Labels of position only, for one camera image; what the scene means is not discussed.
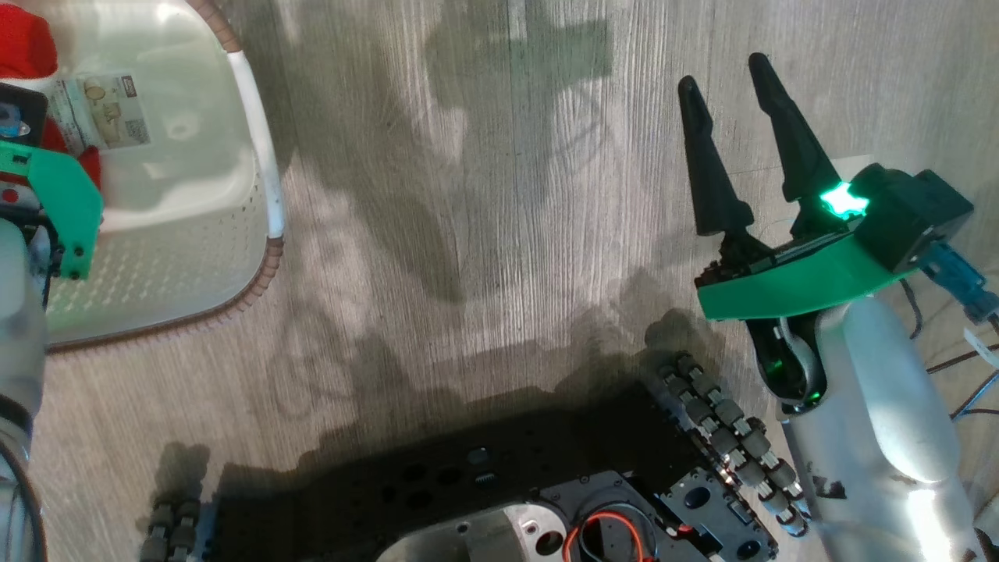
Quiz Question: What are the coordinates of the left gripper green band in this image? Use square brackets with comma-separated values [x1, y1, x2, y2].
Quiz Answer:
[0, 140, 105, 280]

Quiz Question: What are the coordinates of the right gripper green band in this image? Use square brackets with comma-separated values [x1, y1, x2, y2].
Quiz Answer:
[677, 52, 918, 413]

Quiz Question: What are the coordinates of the black right camera cable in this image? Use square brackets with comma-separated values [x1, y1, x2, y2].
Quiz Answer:
[929, 343, 999, 422]

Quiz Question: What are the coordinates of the paper product label sticker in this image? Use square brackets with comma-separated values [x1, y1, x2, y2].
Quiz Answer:
[48, 74, 151, 153]

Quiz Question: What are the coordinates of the red wire loop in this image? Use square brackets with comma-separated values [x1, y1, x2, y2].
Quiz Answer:
[562, 510, 658, 562]

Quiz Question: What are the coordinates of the white perforated laundry basket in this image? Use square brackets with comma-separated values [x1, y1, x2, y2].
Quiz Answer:
[0, 0, 286, 354]

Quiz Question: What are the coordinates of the blue right camera cable plug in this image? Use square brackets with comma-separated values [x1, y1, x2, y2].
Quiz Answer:
[921, 240, 999, 325]

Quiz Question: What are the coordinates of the omni wheel with rollers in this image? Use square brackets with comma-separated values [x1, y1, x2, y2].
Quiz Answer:
[654, 351, 812, 539]
[140, 492, 212, 562]

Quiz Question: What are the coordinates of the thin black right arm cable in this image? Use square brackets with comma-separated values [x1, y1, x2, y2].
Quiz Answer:
[898, 279, 926, 341]

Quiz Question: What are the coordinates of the red cloth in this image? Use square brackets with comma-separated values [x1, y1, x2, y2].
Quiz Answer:
[0, 4, 102, 192]

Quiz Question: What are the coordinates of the white cable tag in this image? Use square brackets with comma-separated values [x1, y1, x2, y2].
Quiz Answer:
[962, 326, 999, 369]

